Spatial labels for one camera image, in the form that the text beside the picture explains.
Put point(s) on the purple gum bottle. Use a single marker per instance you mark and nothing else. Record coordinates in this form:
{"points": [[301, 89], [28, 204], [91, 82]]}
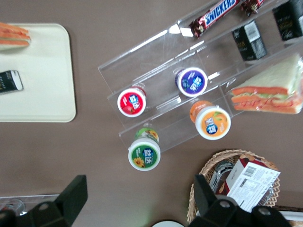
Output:
{"points": [[193, 81]]}

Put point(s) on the orange gum bottle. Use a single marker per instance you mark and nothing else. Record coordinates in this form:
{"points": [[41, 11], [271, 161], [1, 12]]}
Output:
{"points": [[213, 123]]}

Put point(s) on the green gum bottle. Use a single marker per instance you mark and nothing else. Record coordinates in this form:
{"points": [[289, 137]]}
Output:
{"points": [[144, 156]]}

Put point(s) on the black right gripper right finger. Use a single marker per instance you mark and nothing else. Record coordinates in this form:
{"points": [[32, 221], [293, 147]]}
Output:
{"points": [[227, 210]]}

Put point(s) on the red gum bottle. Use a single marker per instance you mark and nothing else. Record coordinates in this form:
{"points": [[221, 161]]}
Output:
{"points": [[131, 102]]}

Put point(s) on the clear acrylic box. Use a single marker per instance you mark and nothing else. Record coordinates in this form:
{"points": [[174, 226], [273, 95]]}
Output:
{"points": [[14, 201]]}

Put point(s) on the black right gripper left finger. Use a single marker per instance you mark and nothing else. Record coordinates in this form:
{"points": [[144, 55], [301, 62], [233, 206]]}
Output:
{"points": [[59, 208]]}

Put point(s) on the black carton box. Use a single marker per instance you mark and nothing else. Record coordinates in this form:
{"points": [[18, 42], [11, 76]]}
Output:
{"points": [[249, 45], [288, 21]]}

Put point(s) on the cream plastic tray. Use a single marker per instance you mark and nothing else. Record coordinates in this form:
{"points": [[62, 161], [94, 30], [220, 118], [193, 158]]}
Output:
{"points": [[45, 71]]}

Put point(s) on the dark snack packet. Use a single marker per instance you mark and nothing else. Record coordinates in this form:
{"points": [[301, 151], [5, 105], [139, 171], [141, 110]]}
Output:
{"points": [[222, 168]]}

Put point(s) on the clear acrylic display rack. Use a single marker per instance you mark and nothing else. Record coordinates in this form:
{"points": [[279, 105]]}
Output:
{"points": [[142, 59]]}

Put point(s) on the wicker basket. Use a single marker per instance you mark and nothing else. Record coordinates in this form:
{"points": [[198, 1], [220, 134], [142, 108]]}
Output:
{"points": [[209, 166]]}

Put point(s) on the black tissue pack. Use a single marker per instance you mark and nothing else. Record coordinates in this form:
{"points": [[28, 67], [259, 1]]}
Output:
{"points": [[9, 81]]}

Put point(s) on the wrapped triangle sandwich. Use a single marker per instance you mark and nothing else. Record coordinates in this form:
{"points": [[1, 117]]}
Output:
{"points": [[267, 94], [11, 37]]}

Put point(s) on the red and white cookie box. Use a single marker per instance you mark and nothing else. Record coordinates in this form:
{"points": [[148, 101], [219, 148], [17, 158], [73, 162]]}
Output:
{"points": [[251, 182]]}

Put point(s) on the white round dish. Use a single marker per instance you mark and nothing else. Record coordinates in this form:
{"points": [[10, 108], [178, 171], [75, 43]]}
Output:
{"points": [[168, 224]]}

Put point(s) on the Snickers chocolate bar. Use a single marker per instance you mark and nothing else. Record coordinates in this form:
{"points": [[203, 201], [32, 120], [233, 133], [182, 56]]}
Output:
{"points": [[251, 6], [217, 11]]}

